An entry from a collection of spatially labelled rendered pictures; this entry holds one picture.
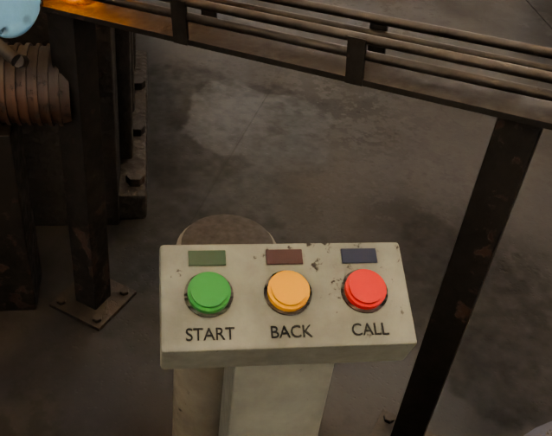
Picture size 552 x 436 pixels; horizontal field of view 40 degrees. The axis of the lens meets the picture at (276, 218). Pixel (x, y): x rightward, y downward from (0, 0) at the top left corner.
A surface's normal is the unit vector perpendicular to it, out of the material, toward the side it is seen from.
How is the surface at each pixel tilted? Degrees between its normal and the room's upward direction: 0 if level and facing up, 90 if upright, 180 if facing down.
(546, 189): 0
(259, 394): 90
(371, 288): 20
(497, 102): 6
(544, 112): 6
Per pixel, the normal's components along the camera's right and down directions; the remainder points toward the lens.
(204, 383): -0.26, 0.59
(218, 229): 0.10, -0.77
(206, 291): 0.14, -0.50
